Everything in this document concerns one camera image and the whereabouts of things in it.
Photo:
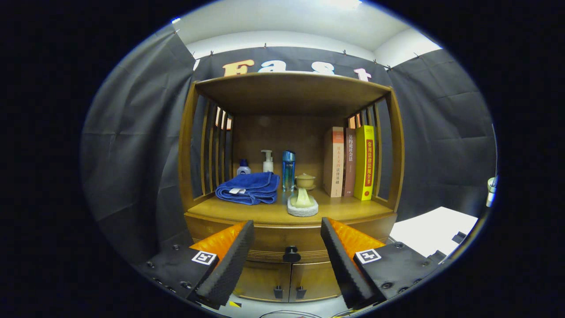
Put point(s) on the clear blue bottle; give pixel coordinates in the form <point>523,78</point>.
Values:
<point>288,172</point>

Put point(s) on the wooden cabinet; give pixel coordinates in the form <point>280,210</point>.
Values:
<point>291,92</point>

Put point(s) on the wooden cabinet door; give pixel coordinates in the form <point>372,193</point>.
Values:
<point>315,278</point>
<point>260,278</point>

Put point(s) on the white pump bottle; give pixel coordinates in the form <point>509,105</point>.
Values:
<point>268,165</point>

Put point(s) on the wooden countertop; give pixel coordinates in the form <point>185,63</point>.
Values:
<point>344,210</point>

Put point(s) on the pale green scrub brush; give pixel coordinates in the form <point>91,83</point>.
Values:
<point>303,210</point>

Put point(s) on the beige lidded teacup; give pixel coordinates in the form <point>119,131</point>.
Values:
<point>305,180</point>

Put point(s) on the folded blue towel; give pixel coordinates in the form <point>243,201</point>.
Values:
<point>251,187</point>

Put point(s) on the small white device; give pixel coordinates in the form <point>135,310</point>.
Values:
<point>491,187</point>

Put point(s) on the brown book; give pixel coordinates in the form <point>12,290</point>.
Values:
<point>350,163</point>

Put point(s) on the black backdrop cloth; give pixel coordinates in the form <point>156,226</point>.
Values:
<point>132,154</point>

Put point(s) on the beige book with orange band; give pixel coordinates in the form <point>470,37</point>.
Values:
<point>333,161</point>

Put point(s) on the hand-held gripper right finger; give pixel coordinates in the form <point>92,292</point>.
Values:
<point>342,265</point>

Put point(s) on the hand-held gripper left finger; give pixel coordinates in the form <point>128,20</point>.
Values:
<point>231,265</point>

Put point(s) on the wooden drawer with black knob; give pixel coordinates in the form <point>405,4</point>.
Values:
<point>287,238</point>

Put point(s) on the small white blue-capped bottle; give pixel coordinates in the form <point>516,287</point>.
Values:
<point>243,170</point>

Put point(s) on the yellow book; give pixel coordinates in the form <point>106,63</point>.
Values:
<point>364,161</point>

